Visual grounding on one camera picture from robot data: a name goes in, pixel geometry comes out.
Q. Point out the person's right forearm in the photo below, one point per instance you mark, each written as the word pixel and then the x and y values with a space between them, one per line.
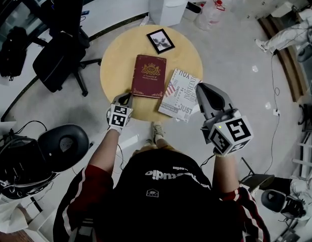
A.
pixel 225 173

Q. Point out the black picture frame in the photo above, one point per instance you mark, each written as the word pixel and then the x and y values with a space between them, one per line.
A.
pixel 160 41

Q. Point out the person's black shirt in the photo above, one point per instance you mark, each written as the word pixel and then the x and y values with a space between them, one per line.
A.
pixel 158 200

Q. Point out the person's left forearm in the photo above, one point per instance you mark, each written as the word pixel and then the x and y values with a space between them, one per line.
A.
pixel 105 152

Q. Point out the black backpack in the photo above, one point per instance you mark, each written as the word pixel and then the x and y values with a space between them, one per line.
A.
pixel 13 52

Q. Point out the white water dispenser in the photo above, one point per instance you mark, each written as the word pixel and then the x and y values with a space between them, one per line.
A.
pixel 167 6

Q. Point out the dark red book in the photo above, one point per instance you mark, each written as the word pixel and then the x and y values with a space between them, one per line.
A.
pixel 150 75

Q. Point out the black office chair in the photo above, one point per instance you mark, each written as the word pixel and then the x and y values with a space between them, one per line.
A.
pixel 58 57

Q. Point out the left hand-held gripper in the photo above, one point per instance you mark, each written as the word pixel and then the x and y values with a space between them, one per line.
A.
pixel 118 117

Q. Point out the white printed book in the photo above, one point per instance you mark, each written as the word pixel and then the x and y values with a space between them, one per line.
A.
pixel 179 94

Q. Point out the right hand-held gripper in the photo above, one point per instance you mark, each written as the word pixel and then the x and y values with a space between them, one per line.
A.
pixel 222 125

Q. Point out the white floor socket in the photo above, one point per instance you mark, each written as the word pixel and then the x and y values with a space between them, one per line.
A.
pixel 276 112

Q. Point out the white waste bin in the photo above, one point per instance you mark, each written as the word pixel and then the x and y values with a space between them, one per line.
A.
pixel 194 10

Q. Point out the white metal shelf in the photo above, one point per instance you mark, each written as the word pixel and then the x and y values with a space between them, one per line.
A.
pixel 307 150

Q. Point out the person's shoe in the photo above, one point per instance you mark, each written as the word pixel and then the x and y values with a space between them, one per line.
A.
pixel 158 131

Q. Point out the black round stool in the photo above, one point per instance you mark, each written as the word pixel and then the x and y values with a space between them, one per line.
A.
pixel 67 145

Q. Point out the black padded chair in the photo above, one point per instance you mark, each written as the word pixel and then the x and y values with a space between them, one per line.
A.
pixel 274 200

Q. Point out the person's left hand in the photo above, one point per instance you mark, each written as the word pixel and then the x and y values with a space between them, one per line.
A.
pixel 113 130

